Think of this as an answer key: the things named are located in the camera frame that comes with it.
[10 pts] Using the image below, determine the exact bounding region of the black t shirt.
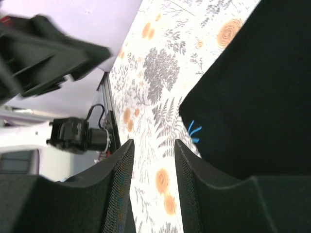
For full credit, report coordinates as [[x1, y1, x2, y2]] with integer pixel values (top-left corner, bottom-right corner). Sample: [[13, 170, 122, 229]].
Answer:
[[179, 0, 311, 179]]

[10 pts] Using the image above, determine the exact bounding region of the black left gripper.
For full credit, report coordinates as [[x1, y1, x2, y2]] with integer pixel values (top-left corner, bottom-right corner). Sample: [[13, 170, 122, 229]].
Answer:
[[0, 15, 111, 103]]

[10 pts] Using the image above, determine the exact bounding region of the aluminium frame rail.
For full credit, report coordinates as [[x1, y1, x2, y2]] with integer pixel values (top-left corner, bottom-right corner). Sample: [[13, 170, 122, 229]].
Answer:
[[97, 71, 114, 124]]

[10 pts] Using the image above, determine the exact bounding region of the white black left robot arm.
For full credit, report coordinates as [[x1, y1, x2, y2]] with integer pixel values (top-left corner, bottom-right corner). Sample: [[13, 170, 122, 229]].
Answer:
[[0, 15, 117, 153]]

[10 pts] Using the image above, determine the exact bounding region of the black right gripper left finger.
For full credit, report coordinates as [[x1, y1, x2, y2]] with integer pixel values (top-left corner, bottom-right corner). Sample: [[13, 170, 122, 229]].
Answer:
[[0, 139, 136, 233]]

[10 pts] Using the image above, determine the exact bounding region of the floral patterned table mat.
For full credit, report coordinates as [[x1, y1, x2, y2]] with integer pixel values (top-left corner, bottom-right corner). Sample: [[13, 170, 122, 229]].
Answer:
[[109, 0, 257, 233]]

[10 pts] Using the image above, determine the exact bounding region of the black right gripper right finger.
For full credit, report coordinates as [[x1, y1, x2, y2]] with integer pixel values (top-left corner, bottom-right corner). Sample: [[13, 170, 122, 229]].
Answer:
[[174, 139, 311, 233]]

